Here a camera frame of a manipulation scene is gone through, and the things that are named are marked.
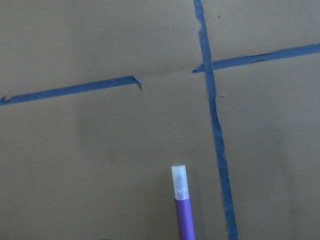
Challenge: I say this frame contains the purple highlighter pen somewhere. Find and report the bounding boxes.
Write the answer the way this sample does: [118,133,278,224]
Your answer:
[171,165,196,240]

